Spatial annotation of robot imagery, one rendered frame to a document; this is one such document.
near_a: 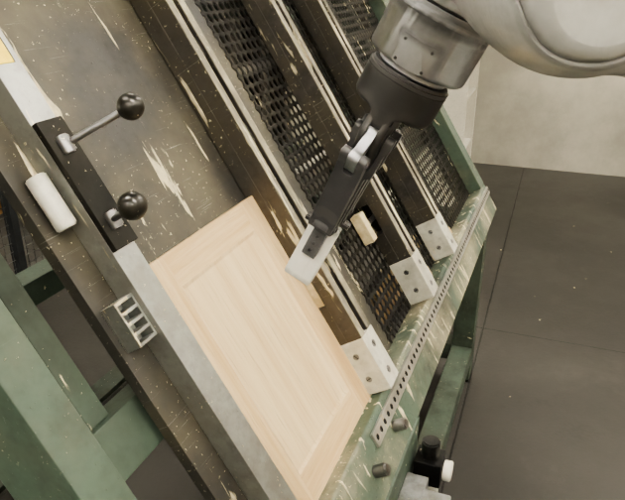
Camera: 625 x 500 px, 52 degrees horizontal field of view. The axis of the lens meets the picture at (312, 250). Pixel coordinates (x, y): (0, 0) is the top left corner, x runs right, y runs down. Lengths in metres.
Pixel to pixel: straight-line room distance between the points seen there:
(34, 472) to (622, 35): 0.71
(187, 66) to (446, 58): 0.82
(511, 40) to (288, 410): 0.89
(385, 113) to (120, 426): 0.60
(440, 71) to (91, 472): 0.57
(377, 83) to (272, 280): 0.73
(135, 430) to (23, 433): 0.22
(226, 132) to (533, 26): 0.98
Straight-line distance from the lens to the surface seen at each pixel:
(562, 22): 0.34
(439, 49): 0.53
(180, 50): 1.29
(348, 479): 1.20
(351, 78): 1.94
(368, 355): 1.34
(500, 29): 0.36
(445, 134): 2.64
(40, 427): 0.79
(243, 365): 1.09
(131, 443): 0.97
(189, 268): 1.07
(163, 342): 0.96
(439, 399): 2.62
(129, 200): 0.83
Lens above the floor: 1.71
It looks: 24 degrees down
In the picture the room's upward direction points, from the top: straight up
